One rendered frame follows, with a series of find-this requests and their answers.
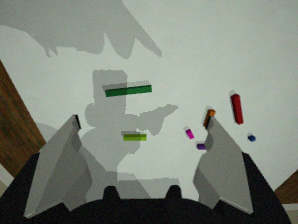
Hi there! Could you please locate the magenta rod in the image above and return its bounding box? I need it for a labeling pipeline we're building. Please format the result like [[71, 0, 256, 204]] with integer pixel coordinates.
[[186, 129, 194, 139]]

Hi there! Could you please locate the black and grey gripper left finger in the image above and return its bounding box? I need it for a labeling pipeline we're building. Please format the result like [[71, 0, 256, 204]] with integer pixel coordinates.
[[0, 114, 92, 224]]

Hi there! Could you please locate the dark red rod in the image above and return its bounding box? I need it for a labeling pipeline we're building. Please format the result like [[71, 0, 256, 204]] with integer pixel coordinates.
[[231, 94, 244, 125]]

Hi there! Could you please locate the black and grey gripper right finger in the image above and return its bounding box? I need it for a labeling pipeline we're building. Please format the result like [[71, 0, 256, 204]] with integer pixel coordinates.
[[193, 116, 292, 224]]

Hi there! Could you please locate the dark purple rod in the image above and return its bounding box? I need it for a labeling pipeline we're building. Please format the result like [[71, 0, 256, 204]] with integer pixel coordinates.
[[196, 144, 206, 150]]

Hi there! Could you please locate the orange rod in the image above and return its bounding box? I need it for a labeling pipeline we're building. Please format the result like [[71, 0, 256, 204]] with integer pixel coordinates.
[[203, 109, 216, 128]]

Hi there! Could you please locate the small blue block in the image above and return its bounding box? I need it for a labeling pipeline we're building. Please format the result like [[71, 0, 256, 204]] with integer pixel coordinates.
[[248, 135, 256, 142]]

